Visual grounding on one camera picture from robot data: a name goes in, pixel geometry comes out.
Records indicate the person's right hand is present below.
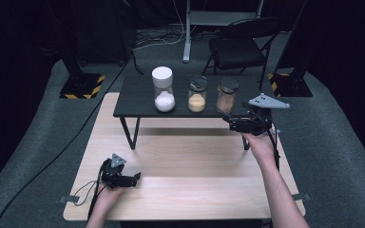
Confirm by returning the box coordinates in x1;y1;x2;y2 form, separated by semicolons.
240;130;278;164

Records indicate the black-lidded jar of brown powder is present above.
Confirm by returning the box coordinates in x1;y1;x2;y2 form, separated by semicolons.
215;77;240;115

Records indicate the short black floor cable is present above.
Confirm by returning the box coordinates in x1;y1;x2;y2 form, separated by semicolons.
129;49;145;77

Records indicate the bundle of floor cables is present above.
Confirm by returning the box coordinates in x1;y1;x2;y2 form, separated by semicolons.
134;0;188;51

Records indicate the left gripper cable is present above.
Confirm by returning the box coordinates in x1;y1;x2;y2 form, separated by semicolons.
72;160;106;221

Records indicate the person's left hand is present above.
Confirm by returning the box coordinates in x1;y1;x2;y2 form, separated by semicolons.
95;185;125;214

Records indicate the black raised shelf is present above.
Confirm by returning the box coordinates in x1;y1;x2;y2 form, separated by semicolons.
112;74;269;151

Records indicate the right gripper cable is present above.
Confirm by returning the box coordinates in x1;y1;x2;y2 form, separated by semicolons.
259;109;281;173

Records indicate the white metal desk frame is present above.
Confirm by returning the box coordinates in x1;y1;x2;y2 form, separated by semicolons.
182;0;264;64

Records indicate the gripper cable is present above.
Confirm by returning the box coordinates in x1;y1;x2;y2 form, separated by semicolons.
72;160;106;221
259;109;281;173

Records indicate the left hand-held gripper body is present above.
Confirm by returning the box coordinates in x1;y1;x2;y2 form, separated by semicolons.
101;153;135;190

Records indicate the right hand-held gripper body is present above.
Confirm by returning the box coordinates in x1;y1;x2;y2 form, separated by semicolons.
237;92;291;137

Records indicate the black-lidded jar of yellow powder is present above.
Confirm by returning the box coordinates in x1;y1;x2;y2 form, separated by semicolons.
187;74;209;114

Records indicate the black stand with striped base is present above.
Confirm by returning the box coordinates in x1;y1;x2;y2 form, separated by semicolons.
267;0;314;98
46;0;106;100

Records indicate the long black floor cable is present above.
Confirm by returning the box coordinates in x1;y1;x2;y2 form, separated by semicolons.
0;60;131;228

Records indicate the black folding chair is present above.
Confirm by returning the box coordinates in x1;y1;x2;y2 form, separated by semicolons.
202;16;281;91

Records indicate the white-lidded jar of white powder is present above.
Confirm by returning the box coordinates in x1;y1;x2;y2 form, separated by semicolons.
151;66;176;114

